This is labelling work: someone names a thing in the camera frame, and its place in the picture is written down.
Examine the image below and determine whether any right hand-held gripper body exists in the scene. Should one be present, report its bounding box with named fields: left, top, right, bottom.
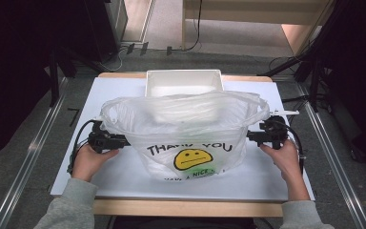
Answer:
left=258, top=109, right=300, bottom=151

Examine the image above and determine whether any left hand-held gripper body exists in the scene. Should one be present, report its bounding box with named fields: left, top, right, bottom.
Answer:
left=88, top=120, right=118, bottom=155

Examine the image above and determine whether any white smiley plastic bag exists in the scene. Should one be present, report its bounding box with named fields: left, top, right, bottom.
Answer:
left=100, top=90, right=271, bottom=183

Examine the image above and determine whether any white plastic bin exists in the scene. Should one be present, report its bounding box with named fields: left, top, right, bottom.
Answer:
left=144, top=69, right=225, bottom=98

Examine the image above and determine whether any person's left hand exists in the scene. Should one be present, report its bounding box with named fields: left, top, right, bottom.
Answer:
left=71, top=144, right=120, bottom=183

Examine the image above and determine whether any person's right hand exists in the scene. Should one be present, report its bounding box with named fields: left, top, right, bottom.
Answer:
left=259, top=138, right=300, bottom=179

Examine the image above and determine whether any white table board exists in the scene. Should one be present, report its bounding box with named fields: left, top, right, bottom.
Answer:
left=50, top=76, right=315, bottom=202

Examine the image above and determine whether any black tripod stand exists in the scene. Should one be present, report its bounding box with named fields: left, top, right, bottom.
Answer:
left=258, top=0, right=341, bottom=113

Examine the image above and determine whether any black metal stand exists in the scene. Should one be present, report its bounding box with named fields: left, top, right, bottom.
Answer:
left=46, top=46, right=106, bottom=108

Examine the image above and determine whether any wooden table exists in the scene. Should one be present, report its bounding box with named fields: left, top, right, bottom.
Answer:
left=91, top=72, right=284, bottom=219

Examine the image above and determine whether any black cabinet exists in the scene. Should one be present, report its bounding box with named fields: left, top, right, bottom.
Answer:
left=81, top=0, right=129, bottom=64

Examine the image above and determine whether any light wooden furniture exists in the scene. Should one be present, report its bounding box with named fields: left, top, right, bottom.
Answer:
left=180, top=0, right=336, bottom=56

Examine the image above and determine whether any metal floor rail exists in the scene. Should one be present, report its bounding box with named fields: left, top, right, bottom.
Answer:
left=296, top=80, right=366, bottom=229
left=0, top=76, right=70, bottom=229

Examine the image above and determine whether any white floor cable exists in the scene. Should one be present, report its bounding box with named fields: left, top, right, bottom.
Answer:
left=99, top=47, right=124, bottom=73

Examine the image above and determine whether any black hanging cable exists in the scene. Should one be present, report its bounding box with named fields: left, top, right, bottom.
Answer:
left=185, top=0, right=204, bottom=52

